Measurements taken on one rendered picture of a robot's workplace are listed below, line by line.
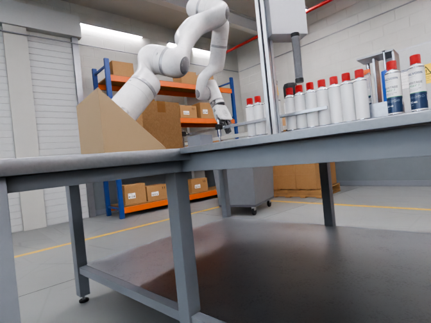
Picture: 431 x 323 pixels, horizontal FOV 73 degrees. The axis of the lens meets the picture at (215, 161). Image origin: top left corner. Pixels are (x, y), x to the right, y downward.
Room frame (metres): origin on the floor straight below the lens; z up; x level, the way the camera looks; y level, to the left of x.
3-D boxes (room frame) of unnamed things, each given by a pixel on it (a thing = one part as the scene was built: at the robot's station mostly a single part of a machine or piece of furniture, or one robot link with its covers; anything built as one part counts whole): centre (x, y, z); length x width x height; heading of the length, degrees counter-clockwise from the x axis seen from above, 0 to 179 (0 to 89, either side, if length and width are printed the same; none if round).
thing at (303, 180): (5.26, -1.45, 0.70); 1.20 x 0.83 x 1.39; 47
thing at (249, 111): (1.54, -0.21, 0.98); 0.05 x 0.05 x 0.20
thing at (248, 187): (4.12, -0.39, 0.48); 0.89 x 0.63 x 0.96; 150
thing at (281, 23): (1.30, -0.36, 1.38); 0.17 x 0.10 x 0.19; 102
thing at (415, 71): (1.05, -0.76, 0.98); 0.05 x 0.05 x 0.20
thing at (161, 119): (1.67, 0.36, 0.99); 0.30 x 0.24 x 0.27; 43
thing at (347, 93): (1.22, -0.58, 0.98); 0.05 x 0.05 x 0.20
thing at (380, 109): (1.21, -0.72, 1.01); 0.14 x 0.13 x 0.26; 47
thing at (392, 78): (1.10, -0.70, 0.98); 0.05 x 0.05 x 0.20
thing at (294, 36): (1.25, -0.39, 1.18); 0.04 x 0.04 x 0.21
